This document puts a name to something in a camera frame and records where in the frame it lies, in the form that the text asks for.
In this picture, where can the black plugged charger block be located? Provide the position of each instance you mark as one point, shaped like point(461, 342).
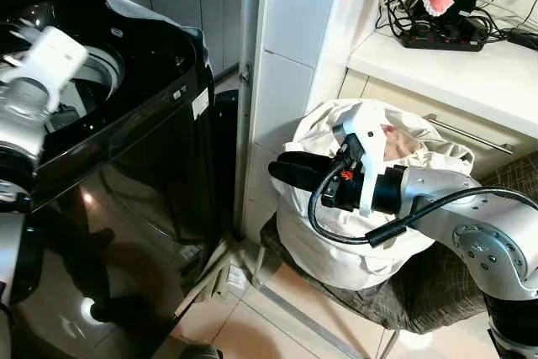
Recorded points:
point(466, 6)

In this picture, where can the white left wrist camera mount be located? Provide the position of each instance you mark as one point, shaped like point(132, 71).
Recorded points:
point(52, 56)

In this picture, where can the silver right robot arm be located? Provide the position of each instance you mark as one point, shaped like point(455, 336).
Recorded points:
point(483, 229)

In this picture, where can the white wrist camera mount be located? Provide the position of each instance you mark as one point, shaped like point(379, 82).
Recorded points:
point(52, 56)
point(367, 136)

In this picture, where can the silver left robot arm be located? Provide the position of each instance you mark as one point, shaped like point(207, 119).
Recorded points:
point(18, 119)

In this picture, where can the dark grey robot foot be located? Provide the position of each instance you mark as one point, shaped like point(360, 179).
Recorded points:
point(202, 351)

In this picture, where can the white cloth laundry bag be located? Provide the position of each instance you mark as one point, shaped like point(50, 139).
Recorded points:
point(336, 254)

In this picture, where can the black power strip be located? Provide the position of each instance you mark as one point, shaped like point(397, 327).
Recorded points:
point(441, 39)

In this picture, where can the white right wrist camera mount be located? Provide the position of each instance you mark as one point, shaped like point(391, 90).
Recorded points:
point(367, 136)

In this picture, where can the white drawer cabinet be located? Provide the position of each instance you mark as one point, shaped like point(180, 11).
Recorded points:
point(454, 81)

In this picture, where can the black top-load washing machine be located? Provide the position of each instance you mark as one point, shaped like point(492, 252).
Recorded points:
point(143, 174)

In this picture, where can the black flat power adapter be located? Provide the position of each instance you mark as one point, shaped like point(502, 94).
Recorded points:
point(523, 39)

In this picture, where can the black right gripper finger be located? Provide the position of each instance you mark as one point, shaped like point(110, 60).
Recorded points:
point(298, 182)
point(307, 163)

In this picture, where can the pink garment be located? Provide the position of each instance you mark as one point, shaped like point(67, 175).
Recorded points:
point(402, 142)

